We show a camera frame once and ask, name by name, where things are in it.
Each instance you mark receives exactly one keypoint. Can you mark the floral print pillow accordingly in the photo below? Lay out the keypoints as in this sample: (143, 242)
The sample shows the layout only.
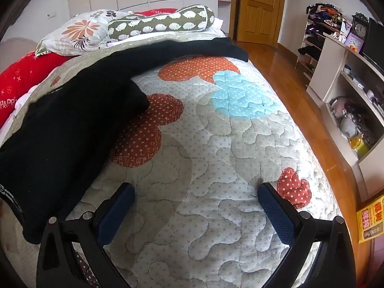
(75, 31)

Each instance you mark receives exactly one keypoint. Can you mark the red patterned pillow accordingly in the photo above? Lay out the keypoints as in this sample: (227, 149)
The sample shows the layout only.
(218, 27)

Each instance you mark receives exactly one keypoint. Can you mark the dark ornate table clock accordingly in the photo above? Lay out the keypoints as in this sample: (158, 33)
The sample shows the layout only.
(360, 30)

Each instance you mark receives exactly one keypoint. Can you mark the wooden door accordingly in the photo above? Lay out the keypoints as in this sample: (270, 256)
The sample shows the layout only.
(261, 12)

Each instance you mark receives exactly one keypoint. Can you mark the quilted heart-print bedspread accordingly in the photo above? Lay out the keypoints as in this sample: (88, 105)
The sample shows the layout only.
(210, 156)

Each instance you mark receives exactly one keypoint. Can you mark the white shelf unit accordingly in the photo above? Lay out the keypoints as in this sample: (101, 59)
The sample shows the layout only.
(333, 60)

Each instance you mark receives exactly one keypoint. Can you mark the white wall socket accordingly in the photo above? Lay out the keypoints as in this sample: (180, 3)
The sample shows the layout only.
(51, 15)

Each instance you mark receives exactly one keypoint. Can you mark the white shoe rack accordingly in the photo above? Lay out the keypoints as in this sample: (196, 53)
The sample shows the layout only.
(315, 39)

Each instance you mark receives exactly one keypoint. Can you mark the black pants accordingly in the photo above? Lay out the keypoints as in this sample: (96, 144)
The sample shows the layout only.
(75, 111)

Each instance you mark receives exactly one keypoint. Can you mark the yellow printed box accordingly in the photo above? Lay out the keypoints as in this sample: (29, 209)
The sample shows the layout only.
(370, 219)

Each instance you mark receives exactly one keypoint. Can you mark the yellow jar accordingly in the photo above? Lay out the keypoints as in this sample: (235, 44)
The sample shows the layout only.
(359, 147)

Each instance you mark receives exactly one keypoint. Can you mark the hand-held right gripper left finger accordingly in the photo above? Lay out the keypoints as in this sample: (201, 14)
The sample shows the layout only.
(115, 213)

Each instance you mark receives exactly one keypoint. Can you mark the beige rounded headboard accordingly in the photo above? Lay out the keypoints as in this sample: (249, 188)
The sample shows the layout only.
(12, 51)

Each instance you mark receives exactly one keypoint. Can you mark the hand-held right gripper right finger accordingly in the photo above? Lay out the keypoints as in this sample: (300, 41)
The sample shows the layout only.
(277, 213)

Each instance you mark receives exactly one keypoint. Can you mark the olive hedgehog-print bolster pillow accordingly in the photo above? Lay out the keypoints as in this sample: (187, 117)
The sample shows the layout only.
(162, 21)

